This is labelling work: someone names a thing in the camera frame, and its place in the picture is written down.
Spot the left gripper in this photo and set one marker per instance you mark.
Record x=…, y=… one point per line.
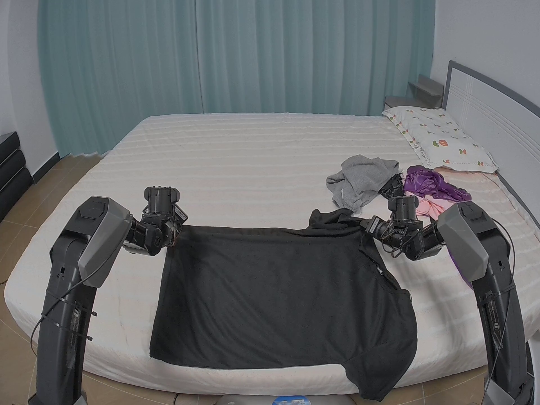
x=173, y=228

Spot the bed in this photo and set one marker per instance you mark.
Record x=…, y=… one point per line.
x=253, y=163

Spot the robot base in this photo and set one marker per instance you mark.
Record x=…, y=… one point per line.
x=270, y=401

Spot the black patterned garment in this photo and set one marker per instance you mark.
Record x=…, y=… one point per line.
x=392, y=188

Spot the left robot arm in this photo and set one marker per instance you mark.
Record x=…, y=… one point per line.
x=97, y=234

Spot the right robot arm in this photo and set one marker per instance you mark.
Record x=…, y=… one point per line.
x=468, y=234

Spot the black chest of drawers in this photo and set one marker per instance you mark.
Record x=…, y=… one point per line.
x=12, y=171

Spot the pink garment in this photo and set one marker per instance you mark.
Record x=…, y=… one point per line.
x=426, y=209

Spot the black T-shirt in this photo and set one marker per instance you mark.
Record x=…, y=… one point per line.
x=274, y=298

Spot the grey bedside table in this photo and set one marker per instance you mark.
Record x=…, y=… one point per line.
x=426, y=87

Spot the blue-green curtain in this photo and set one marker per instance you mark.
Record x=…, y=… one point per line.
x=312, y=40
x=118, y=57

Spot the grey garment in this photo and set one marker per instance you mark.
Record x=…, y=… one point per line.
x=363, y=175

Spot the white printed pillow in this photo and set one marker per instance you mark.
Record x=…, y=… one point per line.
x=438, y=137

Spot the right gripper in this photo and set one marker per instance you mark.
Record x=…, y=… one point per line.
x=382, y=229

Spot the purple garment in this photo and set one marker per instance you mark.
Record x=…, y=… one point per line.
x=430, y=184

